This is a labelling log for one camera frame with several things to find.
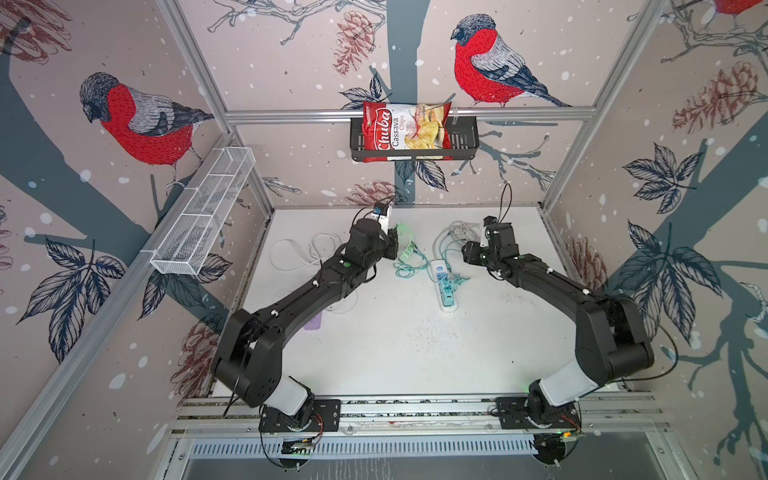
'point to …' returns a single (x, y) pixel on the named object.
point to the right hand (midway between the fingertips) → (465, 252)
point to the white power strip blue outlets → (439, 270)
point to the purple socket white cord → (286, 255)
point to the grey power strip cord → (464, 231)
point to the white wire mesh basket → (188, 241)
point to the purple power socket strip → (315, 323)
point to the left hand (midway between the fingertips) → (395, 230)
